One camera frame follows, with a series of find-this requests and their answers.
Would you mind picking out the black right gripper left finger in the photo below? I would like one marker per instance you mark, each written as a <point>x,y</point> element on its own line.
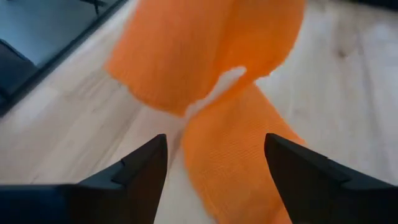
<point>130,193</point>

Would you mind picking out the orange elastic bandage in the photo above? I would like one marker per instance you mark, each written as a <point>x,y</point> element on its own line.
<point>224,161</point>

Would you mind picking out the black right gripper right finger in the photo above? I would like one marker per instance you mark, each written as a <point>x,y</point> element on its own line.
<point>311,193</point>

